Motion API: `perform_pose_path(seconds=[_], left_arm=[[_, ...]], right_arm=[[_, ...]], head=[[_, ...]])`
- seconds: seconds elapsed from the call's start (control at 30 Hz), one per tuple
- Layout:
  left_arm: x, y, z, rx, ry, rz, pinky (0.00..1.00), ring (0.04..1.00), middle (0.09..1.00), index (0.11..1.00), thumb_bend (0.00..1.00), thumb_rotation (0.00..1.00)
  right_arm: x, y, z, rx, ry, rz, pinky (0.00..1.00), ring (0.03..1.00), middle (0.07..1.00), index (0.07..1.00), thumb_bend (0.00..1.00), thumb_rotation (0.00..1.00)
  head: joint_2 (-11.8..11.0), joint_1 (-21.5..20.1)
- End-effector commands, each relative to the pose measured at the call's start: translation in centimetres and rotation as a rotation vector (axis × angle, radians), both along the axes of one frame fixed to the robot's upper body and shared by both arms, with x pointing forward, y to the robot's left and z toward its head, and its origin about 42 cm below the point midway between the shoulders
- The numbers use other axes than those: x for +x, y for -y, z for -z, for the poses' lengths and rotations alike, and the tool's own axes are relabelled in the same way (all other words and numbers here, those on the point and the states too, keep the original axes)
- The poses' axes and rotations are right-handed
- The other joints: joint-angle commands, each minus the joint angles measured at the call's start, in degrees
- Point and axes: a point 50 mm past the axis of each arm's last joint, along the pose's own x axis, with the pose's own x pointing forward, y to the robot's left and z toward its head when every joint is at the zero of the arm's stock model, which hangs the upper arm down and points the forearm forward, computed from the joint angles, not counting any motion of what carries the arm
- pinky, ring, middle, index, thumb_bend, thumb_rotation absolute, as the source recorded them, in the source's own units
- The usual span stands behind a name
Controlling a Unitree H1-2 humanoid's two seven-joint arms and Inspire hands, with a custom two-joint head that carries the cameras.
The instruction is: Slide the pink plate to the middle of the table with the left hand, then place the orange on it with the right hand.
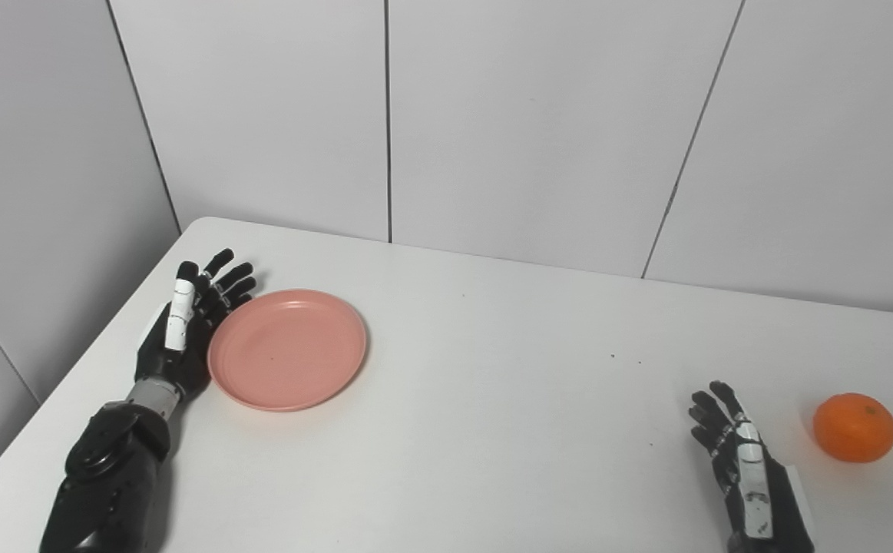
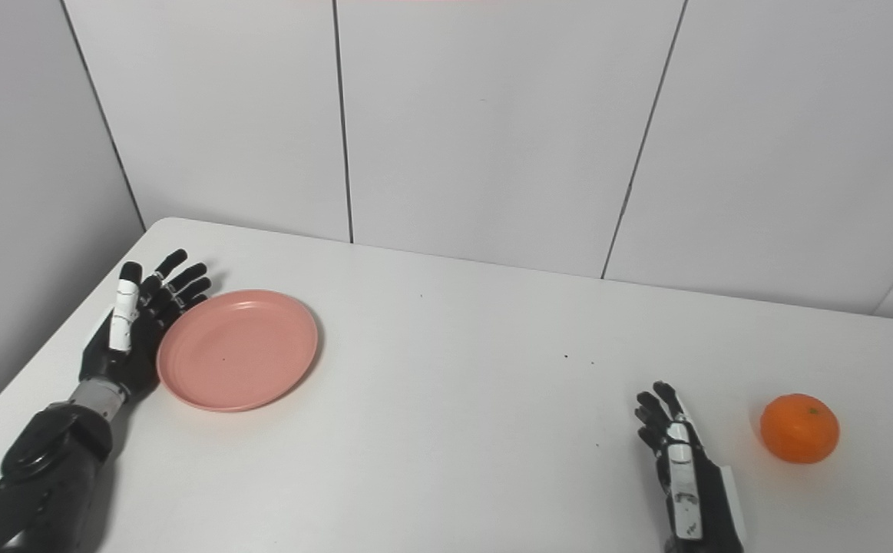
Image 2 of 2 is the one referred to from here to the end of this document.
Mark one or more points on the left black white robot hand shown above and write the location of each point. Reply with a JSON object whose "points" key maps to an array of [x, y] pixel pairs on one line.
{"points": [[127, 357]]}

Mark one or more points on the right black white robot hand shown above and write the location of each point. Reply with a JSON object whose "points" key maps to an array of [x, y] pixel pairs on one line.
{"points": [[703, 499]]}

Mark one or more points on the pink round plate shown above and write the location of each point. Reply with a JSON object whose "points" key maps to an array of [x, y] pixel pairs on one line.
{"points": [[237, 349]]}

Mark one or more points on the orange fruit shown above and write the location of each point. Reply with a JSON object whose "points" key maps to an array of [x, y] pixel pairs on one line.
{"points": [[799, 428]]}

